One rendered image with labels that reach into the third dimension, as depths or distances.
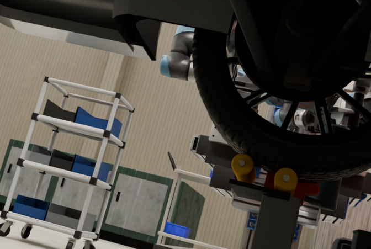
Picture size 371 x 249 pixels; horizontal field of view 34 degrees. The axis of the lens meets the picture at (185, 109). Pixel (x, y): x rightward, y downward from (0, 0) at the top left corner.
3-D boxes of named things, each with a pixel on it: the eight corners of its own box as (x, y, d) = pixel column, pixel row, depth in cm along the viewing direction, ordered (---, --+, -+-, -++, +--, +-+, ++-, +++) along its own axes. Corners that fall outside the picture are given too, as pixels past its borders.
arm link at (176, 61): (163, 48, 217) (156, 71, 215) (192, 55, 215) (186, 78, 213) (166, 56, 225) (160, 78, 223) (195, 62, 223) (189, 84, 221)
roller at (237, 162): (228, 170, 159) (233, 149, 160) (235, 183, 188) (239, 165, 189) (249, 176, 158) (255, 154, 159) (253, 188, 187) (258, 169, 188)
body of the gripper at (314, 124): (339, 135, 214) (313, 134, 223) (344, 111, 215) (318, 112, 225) (325, 128, 209) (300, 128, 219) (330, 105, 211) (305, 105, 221)
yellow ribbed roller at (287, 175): (271, 186, 150) (276, 163, 151) (272, 197, 178) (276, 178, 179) (295, 192, 149) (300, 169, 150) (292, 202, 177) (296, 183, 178)
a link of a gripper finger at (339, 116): (351, 126, 203) (333, 127, 211) (355, 109, 204) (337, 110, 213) (345, 123, 202) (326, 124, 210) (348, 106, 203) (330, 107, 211)
